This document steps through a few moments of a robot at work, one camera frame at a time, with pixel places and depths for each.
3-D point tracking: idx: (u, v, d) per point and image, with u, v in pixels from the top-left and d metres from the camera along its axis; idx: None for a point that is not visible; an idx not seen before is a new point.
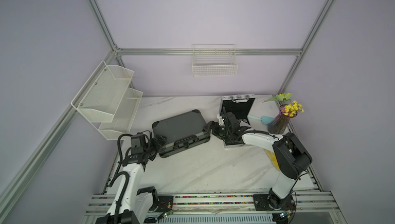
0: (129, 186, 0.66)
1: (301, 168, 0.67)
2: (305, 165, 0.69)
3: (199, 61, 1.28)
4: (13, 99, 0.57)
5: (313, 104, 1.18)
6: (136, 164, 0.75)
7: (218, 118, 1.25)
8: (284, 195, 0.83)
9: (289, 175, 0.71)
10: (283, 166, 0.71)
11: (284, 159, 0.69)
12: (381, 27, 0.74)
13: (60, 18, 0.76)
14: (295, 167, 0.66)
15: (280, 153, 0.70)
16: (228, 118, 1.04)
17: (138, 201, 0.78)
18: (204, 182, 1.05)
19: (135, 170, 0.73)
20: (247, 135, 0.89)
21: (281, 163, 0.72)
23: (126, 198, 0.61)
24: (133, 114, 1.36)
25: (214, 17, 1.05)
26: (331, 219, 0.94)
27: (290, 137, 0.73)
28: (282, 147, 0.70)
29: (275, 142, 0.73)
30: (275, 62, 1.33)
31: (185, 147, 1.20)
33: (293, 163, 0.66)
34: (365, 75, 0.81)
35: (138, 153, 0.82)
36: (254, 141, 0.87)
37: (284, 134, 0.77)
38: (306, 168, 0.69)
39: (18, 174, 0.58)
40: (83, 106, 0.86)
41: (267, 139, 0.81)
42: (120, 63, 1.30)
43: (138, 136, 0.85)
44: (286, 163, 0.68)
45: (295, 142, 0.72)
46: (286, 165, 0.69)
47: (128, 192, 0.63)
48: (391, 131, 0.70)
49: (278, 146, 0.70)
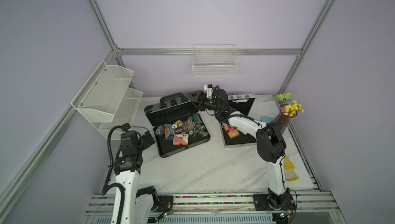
0: (126, 202, 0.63)
1: (276, 152, 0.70)
2: (280, 149, 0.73)
3: (199, 61, 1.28)
4: (12, 99, 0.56)
5: (313, 104, 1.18)
6: (130, 173, 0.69)
7: (205, 90, 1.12)
8: (282, 190, 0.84)
9: (265, 159, 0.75)
10: (261, 150, 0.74)
11: (263, 145, 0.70)
12: (380, 27, 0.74)
13: (59, 18, 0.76)
14: (272, 152, 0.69)
15: (261, 140, 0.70)
16: (219, 96, 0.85)
17: (138, 205, 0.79)
18: (204, 182, 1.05)
19: (130, 181, 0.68)
20: (233, 118, 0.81)
21: (259, 148, 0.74)
23: (125, 218, 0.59)
24: (132, 113, 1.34)
25: (214, 17, 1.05)
26: (331, 219, 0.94)
27: (272, 127, 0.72)
28: (265, 135, 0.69)
29: (258, 129, 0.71)
30: (275, 62, 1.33)
31: (185, 147, 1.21)
33: (270, 149, 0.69)
34: (364, 75, 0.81)
35: (131, 156, 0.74)
36: (240, 125, 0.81)
37: (268, 123, 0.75)
38: (280, 153, 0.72)
39: (18, 174, 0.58)
40: (83, 106, 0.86)
41: (252, 127, 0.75)
42: (120, 63, 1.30)
43: (127, 137, 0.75)
44: (265, 148, 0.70)
45: (277, 131, 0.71)
46: (264, 150, 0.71)
47: (126, 210, 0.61)
48: (391, 131, 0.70)
49: (260, 133, 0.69)
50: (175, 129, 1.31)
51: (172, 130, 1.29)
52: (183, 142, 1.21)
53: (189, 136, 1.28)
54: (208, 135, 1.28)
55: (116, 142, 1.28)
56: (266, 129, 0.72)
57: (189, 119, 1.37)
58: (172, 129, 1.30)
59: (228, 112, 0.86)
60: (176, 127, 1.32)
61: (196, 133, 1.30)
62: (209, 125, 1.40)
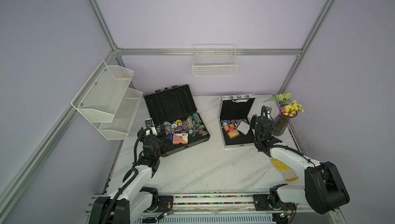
0: (135, 180, 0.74)
1: (331, 202, 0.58)
2: (338, 200, 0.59)
3: (199, 61, 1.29)
4: (14, 98, 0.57)
5: (313, 104, 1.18)
6: (146, 166, 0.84)
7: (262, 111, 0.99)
8: (285, 201, 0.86)
9: (316, 207, 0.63)
10: (310, 194, 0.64)
11: (313, 186, 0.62)
12: (380, 27, 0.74)
13: (60, 18, 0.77)
14: (326, 201, 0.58)
15: (312, 181, 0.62)
16: (262, 124, 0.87)
17: (137, 198, 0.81)
18: (204, 182, 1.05)
19: (144, 171, 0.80)
20: (276, 150, 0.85)
21: (309, 192, 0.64)
23: (128, 190, 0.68)
24: (133, 114, 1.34)
25: (214, 16, 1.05)
26: (331, 219, 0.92)
27: (328, 167, 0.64)
28: (315, 172, 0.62)
29: (309, 167, 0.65)
30: (275, 62, 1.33)
31: (184, 146, 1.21)
33: (324, 196, 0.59)
34: (364, 75, 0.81)
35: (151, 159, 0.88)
36: (285, 157, 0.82)
37: (322, 164, 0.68)
38: (337, 206, 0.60)
39: (18, 174, 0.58)
40: (83, 106, 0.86)
41: (300, 163, 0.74)
42: (120, 63, 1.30)
43: (149, 145, 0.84)
44: (313, 188, 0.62)
45: (334, 174, 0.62)
46: (314, 194, 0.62)
47: (131, 185, 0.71)
48: (391, 131, 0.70)
49: (311, 172, 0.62)
50: (175, 129, 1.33)
51: (172, 130, 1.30)
52: (183, 141, 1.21)
53: (189, 135, 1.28)
54: (208, 134, 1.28)
55: (116, 143, 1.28)
56: (319, 168, 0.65)
57: (189, 119, 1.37)
58: (172, 128, 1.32)
59: (270, 142, 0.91)
60: (176, 126, 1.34)
61: (196, 133, 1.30)
62: (209, 125, 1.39)
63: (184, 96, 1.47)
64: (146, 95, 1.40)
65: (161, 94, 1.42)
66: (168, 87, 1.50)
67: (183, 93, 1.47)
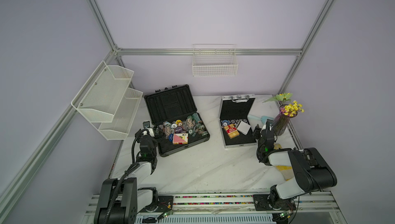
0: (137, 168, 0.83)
1: (313, 174, 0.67)
2: (321, 175, 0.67)
3: (199, 61, 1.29)
4: (14, 99, 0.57)
5: (312, 104, 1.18)
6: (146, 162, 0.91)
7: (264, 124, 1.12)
8: (285, 197, 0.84)
9: (304, 186, 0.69)
10: (297, 174, 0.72)
11: (297, 163, 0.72)
12: (380, 27, 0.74)
13: (60, 18, 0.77)
14: (308, 173, 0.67)
15: (295, 159, 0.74)
16: (265, 138, 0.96)
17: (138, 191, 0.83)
18: (204, 182, 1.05)
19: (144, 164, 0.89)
20: (273, 156, 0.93)
21: (296, 172, 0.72)
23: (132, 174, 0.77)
24: (133, 114, 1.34)
25: (214, 16, 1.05)
26: (331, 219, 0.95)
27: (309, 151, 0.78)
28: (296, 151, 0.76)
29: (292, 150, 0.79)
30: (275, 62, 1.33)
31: (184, 146, 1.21)
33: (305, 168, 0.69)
34: (364, 75, 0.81)
35: (149, 157, 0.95)
36: (280, 159, 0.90)
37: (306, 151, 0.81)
38: (322, 182, 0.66)
39: (18, 174, 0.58)
40: (83, 106, 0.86)
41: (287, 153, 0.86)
42: (120, 63, 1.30)
43: (146, 144, 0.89)
44: (297, 165, 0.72)
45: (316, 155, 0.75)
46: (299, 171, 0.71)
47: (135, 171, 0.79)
48: (391, 131, 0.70)
49: (293, 151, 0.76)
50: (175, 129, 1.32)
51: (172, 130, 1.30)
52: (183, 141, 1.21)
53: (189, 135, 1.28)
54: (208, 134, 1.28)
55: (116, 143, 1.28)
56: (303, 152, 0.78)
57: (189, 119, 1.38)
58: (172, 128, 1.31)
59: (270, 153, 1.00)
60: (176, 126, 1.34)
61: (196, 133, 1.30)
62: (209, 125, 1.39)
63: (184, 96, 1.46)
64: (146, 95, 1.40)
65: (161, 94, 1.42)
66: (168, 87, 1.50)
67: (183, 92, 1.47)
